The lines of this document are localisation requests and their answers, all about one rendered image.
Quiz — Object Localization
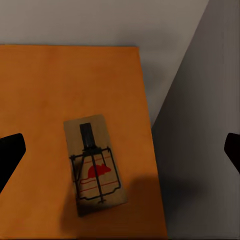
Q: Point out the mousetrap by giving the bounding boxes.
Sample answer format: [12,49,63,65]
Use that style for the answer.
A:
[63,113,128,217]

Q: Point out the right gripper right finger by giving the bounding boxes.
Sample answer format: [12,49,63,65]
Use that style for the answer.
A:
[224,133,240,173]

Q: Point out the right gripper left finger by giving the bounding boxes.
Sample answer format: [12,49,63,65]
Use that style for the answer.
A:
[0,133,26,193]

